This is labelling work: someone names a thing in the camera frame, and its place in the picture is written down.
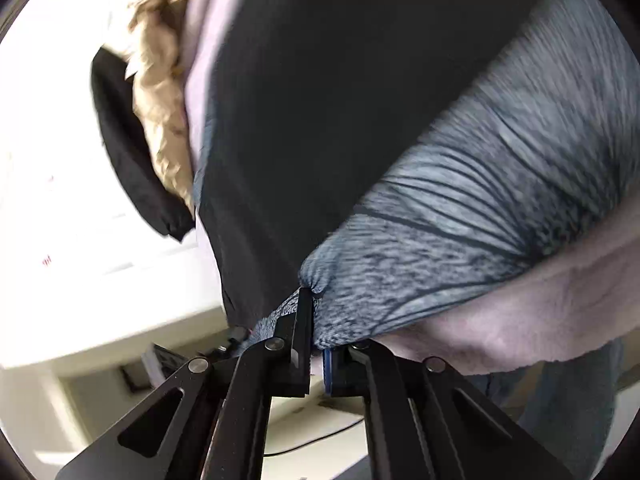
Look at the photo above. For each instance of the lavender fleece blanket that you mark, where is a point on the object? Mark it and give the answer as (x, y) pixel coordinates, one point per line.
(525, 309)

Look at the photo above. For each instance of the black pants with grey waistband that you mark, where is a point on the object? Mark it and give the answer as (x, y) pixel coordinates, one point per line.
(380, 159)

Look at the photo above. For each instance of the white cabinet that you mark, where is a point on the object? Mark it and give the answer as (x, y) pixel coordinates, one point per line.
(86, 284)

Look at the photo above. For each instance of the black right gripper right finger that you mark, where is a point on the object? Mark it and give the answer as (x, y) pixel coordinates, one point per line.
(424, 420)

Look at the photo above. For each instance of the black garment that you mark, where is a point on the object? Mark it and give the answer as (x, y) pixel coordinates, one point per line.
(125, 145)

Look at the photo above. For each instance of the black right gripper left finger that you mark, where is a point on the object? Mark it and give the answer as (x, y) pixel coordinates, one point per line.
(208, 420)

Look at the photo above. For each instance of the beige crumpled garment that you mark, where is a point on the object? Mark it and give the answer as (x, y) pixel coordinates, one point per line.
(154, 28)

